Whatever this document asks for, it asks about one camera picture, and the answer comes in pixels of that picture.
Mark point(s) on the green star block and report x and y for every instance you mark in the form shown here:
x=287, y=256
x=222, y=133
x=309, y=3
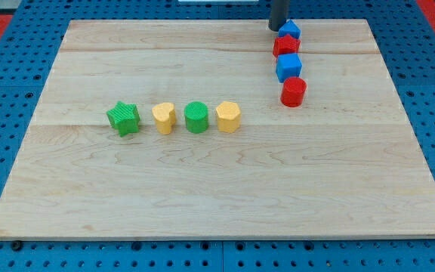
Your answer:
x=124, y=118

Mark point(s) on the red star block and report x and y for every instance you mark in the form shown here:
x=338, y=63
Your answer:
x=285, y=45

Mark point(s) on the yellow hexagon block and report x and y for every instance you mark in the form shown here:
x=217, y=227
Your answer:
x=228, y=116

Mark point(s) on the green cylinder block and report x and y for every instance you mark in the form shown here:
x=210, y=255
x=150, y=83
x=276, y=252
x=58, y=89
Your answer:
x=196, y=117

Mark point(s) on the yellow heart block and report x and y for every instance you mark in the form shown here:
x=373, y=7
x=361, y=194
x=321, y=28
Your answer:
x=164, y=117

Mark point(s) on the red cylinder block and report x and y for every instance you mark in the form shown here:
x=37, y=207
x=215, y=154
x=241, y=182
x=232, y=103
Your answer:
x=293, y=91

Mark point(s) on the blue cube block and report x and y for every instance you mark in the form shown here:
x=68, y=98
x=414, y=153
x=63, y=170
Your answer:
x=288, y=65

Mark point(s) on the blue pentagon block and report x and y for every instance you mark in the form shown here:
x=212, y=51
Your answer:
x=289, y=28

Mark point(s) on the light wooden board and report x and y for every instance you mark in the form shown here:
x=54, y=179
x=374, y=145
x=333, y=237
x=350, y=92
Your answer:
x=344, y=165

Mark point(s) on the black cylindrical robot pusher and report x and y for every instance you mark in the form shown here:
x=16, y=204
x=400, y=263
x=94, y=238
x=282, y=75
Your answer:
x=278, y=14

